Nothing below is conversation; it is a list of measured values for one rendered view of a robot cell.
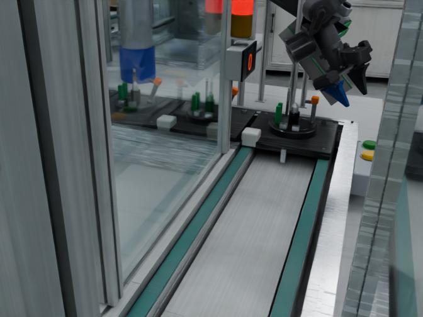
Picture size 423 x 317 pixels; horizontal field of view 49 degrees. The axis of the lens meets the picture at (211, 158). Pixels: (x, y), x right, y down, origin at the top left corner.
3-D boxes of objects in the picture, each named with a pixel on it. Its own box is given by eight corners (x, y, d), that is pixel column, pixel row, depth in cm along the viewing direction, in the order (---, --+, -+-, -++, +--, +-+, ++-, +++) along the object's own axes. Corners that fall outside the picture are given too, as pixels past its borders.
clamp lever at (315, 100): (316, 121, 130) (319, 96, 127) (315, 124, 129) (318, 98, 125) (303, 120, 131) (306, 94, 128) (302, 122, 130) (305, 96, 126)
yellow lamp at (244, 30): (253, 34, 108) (255, 12, 106) (248, 38, 104) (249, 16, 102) (233, 33, 110) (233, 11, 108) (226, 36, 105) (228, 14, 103)
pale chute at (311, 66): (342, 95, 157) (352, 87, 154) (331, 105, 147) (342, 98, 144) (292, 28, 157) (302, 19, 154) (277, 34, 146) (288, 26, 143)
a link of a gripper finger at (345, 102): (319, 90, 117) (337, 83, 112) (327, 85, 119) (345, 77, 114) (331, 114, 118) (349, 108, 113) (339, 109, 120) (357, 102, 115)
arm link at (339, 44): (299, 61, 115) (318, 52, 110) (342, 39, 125) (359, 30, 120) (314, 91, 116) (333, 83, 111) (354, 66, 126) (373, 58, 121)
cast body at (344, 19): (345, 26, 159) (357, 7, 155) (341, 27, 156) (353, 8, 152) (327, 12, 162) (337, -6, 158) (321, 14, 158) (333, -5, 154)
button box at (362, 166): (379, 163, 131) (383, 143, 128) (378, 199, 113) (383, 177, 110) (354, 159, 132) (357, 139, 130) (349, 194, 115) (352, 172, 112)
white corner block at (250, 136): (260, 142, 129) (261, 128, 127) (256, 148, 125) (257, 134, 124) (244, 139, 131) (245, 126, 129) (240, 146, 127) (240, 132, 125)
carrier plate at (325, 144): (338, 127, 140) (338, 121, 140) (330, 160, 120) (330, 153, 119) (260, 116, 147) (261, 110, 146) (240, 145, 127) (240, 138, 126)
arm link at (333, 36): (333, 13, 119) (300, 31, 120) (338, 9, 114) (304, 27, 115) (344, 38, 120) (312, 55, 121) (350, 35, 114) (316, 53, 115)
